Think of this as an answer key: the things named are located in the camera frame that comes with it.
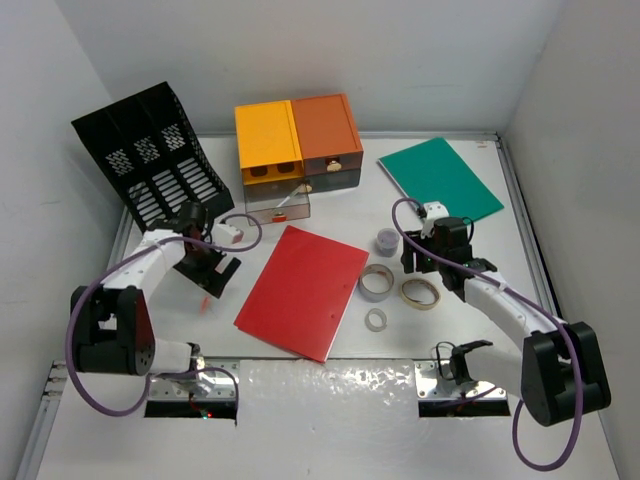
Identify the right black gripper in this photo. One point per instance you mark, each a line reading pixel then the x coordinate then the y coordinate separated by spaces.
pixel 407 260

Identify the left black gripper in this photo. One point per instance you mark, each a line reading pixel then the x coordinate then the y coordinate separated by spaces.
pixel 202 279

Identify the red and white pen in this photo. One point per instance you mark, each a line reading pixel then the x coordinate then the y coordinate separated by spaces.
pixel 205 305

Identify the grey wide tape roll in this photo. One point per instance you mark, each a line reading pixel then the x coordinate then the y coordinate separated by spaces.
pixel 376 282

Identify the beige masking tape roll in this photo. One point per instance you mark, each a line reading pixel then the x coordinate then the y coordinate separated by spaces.
pixel 419 294

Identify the red folder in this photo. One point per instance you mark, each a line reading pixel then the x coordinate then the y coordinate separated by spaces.
pixel 302 293

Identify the small clear drawer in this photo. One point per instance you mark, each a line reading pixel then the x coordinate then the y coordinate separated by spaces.
pixel 277 201

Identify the orange yellow drawer cabinet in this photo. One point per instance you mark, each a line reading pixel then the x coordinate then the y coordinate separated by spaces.
pixel 313 140

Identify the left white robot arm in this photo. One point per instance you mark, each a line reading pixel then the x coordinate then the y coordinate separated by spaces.
pixel 113 332

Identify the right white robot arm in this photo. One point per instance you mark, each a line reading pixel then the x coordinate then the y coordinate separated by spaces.
pixel 558 361

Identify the small clear tape roll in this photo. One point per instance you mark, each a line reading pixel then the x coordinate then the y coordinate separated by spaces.
pixel 375 320

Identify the green folder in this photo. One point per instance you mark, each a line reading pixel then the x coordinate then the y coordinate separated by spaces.
pixel 433 171

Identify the black mesh file organizer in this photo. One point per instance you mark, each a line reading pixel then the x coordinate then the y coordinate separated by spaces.
pixel 148 150

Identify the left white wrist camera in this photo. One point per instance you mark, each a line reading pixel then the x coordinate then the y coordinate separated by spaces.
pixel 226 235

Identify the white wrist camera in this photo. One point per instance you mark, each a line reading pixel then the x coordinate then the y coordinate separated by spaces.
pixel 429 213
pixel 226 235

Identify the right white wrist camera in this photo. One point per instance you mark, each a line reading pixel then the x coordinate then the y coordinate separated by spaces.
pixel 429 213

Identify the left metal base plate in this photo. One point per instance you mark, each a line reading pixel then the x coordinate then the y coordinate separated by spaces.
pixel 214 382

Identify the metal base plate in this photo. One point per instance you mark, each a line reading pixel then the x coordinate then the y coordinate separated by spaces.
pixel 433 383
pixel 214 382

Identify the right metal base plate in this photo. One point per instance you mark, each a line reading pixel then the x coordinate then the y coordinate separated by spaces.
pixel 433 383

